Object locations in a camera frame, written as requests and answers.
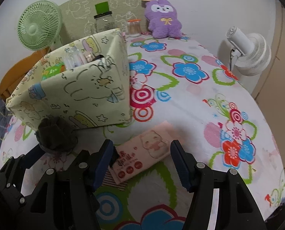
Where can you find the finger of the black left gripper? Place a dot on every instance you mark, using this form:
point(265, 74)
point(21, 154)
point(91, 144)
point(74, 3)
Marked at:
point(34, 154)

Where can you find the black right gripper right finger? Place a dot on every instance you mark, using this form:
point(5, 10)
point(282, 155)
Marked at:
point(237, 208)

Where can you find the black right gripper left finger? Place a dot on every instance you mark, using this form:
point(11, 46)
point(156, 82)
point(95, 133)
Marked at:
point(65, 199)

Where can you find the grey sock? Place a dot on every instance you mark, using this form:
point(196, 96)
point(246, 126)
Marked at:
point(56, 136)

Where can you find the pink pig tissue pack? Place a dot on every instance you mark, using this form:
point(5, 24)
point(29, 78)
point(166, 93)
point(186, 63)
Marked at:
point(142, 152)

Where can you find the green wet wipes pack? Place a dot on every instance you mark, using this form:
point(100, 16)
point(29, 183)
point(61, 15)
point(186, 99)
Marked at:
point(52, 71)

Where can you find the clear plastic bag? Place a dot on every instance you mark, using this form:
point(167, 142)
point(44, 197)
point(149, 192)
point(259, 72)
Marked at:
point(73, 58)

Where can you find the black bag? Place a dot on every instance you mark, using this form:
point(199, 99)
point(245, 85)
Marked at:
point(100, 57)

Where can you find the wooden bed headboard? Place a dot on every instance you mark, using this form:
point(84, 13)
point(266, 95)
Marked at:
point(13, 77)

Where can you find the yellow cartoon fabric storage box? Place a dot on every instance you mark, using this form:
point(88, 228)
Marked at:
point(93, 95)

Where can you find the green desk fan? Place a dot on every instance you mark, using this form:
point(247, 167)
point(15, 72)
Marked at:
point(39, 26)

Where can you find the glass jar mug green lid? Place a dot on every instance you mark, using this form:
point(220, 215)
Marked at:
point(103, 19)

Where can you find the white standing fan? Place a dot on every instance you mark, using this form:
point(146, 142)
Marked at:
point(251, 53)

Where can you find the toothpick jar orange lid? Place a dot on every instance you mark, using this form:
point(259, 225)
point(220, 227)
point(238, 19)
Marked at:
point(133, 27)

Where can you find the green cartoon board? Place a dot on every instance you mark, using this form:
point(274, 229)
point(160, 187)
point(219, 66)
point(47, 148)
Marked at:
point(81, 17)

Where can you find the purple plush bunny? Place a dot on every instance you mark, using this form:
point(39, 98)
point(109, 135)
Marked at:
point(162, 18)

